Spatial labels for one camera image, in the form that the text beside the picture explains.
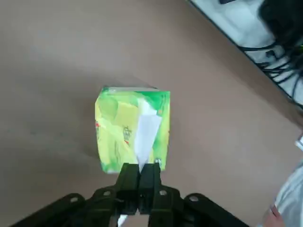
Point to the green tissue pack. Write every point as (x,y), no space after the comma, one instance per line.
(113,127)

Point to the person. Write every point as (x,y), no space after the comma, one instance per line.
(291,196)

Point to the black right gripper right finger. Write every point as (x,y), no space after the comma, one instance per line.
(150,179)

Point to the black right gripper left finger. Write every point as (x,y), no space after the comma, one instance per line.
(127,179)

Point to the white tissue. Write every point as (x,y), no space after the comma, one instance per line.
(146,132)

